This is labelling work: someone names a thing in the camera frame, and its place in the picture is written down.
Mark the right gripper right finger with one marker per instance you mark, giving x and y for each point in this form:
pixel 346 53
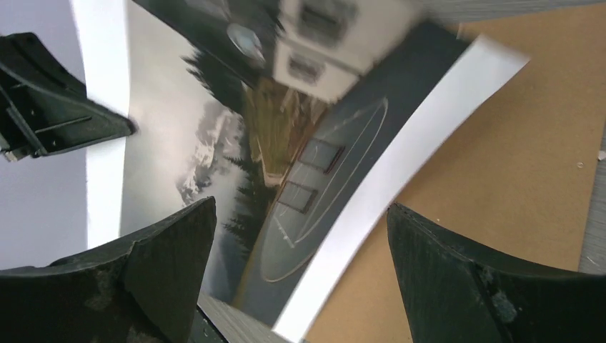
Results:
pixel 455 289

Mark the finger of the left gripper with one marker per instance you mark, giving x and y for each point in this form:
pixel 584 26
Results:
pixel 44 109

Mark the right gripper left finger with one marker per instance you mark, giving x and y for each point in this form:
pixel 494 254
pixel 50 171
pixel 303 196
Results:
pixel 141 287

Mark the brown backing board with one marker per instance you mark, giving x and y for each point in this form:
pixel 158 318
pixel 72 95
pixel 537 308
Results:
pixel 518 175

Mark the landscape photo print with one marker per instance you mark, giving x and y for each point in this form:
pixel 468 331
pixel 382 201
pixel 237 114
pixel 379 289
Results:
pixel 302 119

